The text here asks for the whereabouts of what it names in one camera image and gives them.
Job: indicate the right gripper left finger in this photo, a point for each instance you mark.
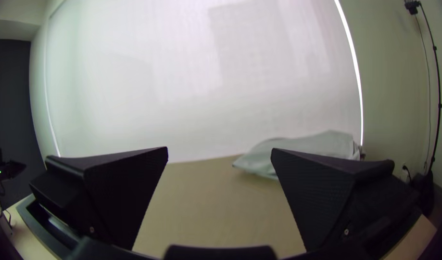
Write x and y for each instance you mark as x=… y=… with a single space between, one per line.
x=109 y=195

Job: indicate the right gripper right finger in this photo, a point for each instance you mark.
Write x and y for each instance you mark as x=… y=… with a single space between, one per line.
x=332 y=202

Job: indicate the grey t-shirt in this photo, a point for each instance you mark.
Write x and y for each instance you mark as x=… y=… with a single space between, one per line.
x=307 y=151

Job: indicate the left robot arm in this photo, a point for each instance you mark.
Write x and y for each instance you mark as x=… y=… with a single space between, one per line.
x=8 y=169

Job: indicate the black bag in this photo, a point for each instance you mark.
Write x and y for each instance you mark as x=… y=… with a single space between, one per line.
x=424 y=191

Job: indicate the black camera stand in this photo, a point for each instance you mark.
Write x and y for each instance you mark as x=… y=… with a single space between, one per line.
x=438 y=90

